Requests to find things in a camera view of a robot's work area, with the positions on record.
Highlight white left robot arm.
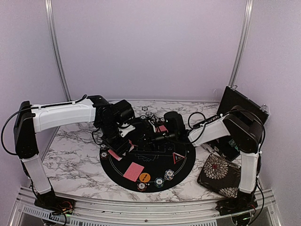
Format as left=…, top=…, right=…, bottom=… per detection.
left=14, top=95, right=135, bottom=210

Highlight red triangular marker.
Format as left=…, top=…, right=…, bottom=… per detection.
left=173, top=152, right=185, bottom=164

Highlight round black poker mat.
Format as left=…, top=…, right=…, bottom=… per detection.
left=100, top=118, right=196, bottom=193

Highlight red playing card deck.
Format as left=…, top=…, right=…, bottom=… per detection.
left=108, top=149, right=122, bottom=161

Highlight red card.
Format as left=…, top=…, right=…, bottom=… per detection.
left=123, top=162, right=144, bottom=182
left=156, top=125, right=167, bottom=132

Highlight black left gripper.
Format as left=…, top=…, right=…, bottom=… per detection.
left=98, top=121, right=131, bottom=158

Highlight floral fabric pouch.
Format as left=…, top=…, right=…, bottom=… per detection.
left=197, top=154, right=241, bottom=199

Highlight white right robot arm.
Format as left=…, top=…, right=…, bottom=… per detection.
left=148, top=105, right=269, bottom=214

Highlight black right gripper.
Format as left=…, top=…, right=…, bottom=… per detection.
left=132, top=127, right=177, bottom=151

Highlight blue orange chips on marble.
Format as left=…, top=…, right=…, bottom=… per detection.
left=146, top=112, right=158, bottom=121

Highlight red poker chip stack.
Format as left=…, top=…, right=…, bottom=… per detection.
left=100, top=151, right=109, bottom=159

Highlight black white poker chip stack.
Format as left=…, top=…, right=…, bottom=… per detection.
left=100, top=144, right=108, bottom=150

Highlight blue orange chip stack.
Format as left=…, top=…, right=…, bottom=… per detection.
left=164, top=169, right=174, bottom=181

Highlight black poker chip case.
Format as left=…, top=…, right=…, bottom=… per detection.
left=189, top=87, right=269, bottom=161

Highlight orange big blind button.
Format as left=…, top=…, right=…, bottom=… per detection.
left=139, top=172, right=151, bottom=183

